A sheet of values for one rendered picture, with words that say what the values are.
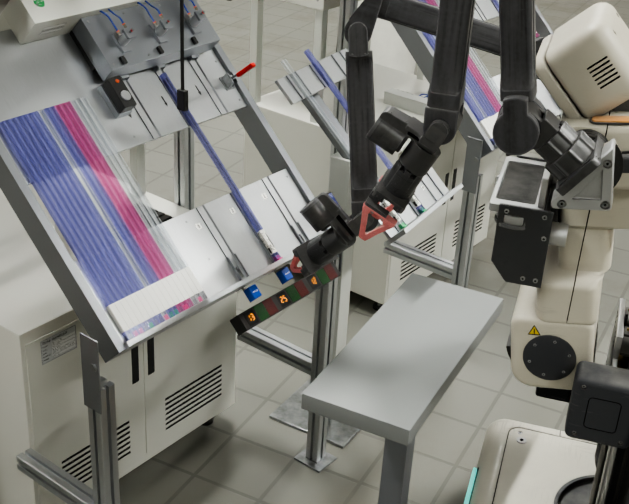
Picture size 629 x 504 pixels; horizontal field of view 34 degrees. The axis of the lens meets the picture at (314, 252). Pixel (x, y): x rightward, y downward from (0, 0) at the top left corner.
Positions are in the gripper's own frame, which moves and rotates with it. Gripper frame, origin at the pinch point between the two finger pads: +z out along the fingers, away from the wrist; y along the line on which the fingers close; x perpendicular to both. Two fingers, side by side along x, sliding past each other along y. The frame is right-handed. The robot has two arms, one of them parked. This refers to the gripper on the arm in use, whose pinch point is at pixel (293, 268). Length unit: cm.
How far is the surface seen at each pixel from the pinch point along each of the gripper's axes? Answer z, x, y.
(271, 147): 4.5, -28.7, -18.2
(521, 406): 36, 68, -83
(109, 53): -2, -60, 16
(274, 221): 3.6, -12.0, -5.6
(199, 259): 3.0, -11.6, 19.5
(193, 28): -3, -60, -9
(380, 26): 151, -99, -279
